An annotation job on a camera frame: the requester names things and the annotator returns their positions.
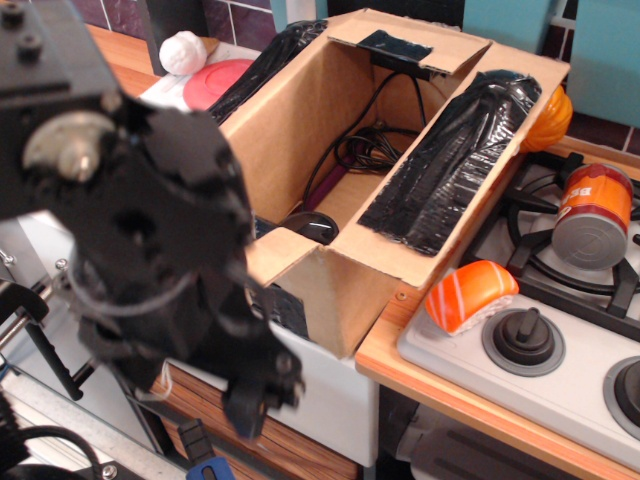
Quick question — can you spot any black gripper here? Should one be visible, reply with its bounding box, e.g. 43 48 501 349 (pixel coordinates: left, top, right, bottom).
67 100 304 439

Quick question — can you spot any taped cardboard box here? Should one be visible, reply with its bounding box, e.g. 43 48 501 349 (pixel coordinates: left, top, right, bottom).
207 7 572 360

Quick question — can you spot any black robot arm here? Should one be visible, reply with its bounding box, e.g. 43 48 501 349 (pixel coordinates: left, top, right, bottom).
1 1 303 439

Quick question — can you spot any red plastic plate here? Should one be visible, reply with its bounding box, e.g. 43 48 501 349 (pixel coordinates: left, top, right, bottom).
183 59 253 110

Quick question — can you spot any white foam ball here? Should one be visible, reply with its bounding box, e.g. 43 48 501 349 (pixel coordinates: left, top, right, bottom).
159 31 208 76

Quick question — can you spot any salmon sushi toy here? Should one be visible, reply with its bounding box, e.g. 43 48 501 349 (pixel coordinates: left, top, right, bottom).
424 260 519 336

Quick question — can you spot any black stove grate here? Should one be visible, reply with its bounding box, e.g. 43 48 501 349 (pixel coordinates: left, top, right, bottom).
462 152 639 341

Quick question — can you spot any left black stove knob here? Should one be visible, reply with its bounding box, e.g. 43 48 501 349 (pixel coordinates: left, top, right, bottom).
481 308 566 378

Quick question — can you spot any black stove knob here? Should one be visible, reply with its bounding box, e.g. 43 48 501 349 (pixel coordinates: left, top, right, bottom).
481 308 566 378
603 356 639 439

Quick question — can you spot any white toy stove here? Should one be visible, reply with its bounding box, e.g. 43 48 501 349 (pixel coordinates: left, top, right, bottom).
398 153 639 469

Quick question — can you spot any orange toy pumpkin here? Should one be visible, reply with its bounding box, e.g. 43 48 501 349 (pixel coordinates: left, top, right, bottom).
520 86 574 153

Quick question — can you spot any orange soup can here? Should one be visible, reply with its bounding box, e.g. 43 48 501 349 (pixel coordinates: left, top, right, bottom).
552 163 633 271

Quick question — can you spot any right black stove knob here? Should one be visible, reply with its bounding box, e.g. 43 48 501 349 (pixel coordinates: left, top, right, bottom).
603 356 639 439

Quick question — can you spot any metal clamp with black handle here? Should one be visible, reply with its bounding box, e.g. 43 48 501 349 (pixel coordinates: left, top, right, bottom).
1 249 96 401

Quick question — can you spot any blue black clamp handle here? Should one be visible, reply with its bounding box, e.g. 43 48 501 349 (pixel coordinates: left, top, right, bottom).
177 419 235 480

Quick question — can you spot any black corrugated hose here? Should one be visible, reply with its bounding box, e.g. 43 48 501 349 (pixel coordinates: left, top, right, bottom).
0 394 99 480

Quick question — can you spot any black cable bundle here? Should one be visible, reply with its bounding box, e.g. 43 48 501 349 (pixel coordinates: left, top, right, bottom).
302 69 431 201

